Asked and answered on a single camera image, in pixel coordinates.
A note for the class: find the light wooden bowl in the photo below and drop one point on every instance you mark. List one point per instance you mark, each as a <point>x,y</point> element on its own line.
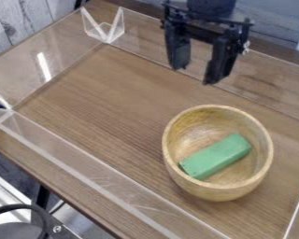
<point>195,129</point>

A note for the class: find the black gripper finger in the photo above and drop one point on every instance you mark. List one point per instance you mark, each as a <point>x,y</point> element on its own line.
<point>177,45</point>
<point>226,48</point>

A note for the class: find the black metal bracket with screw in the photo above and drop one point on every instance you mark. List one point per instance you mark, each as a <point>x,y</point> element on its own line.
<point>50,227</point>

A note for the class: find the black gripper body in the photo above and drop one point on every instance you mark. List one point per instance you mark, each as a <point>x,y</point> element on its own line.
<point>208,19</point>

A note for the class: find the green rectangular block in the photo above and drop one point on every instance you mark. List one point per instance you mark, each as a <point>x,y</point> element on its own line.
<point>215,157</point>

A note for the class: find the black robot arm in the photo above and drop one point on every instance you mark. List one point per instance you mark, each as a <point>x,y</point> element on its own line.
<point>212,22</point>

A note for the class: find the black table leg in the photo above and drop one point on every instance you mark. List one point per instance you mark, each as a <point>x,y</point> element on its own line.
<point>42,197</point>

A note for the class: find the clear acrylic tray wall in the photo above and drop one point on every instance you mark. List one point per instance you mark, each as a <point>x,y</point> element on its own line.
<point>86,107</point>

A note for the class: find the clear acrylic corner bracket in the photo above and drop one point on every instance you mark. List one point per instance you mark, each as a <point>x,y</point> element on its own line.
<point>105,32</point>

